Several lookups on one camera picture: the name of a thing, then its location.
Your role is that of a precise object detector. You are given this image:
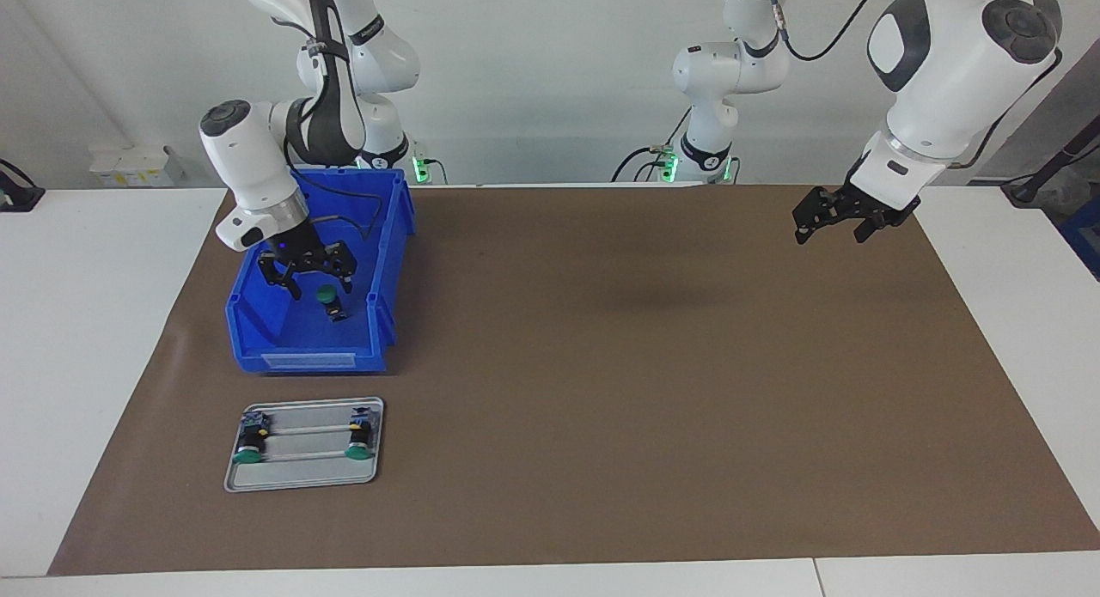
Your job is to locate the blue crate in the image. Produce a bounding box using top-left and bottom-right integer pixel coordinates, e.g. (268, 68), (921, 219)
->
(1059, 198), (1100, 280)

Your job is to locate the brown table mat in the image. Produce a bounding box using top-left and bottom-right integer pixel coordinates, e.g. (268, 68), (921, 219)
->
(47, 183), (1100, 576)

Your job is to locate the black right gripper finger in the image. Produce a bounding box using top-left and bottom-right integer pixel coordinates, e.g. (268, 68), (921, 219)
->
(311, 241), (358, 293)
(258, 253), (303, 302)

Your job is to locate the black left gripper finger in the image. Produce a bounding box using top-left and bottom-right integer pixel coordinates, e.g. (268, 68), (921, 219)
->
(792, 186), (856, 245)
(853, 204), (910, 243)

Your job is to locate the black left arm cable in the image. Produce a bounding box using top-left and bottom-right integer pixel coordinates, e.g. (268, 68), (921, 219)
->
(765, 0), (1064, 168)

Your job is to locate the white socket box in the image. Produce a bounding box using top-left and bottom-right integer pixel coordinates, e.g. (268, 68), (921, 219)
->
(89, 144), (186, 188)

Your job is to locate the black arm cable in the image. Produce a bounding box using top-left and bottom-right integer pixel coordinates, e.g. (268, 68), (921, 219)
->
(765, 0), (1064, 168)
(282, 30), (385, 239)

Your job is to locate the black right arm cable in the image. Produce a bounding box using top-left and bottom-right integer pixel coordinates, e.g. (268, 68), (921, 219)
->
(282, 30), (385, 239)

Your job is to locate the green push button switch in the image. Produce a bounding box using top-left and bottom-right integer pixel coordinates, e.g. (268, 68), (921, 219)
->
(315, 285), (350, 323)
(344, 411), (380, 460)
(232, 412), (272, 466)

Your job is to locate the black stand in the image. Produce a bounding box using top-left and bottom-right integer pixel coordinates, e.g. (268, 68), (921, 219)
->
(0, 159), (46, 213)
(1001, 133), (1100, 207)

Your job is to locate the silver metal tray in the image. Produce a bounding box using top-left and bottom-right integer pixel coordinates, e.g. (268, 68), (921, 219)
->
(223, 397), (385, 493)

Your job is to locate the blue plastic storage bin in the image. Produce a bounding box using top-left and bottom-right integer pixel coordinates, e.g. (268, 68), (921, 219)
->
(225, 168), (417, 375)

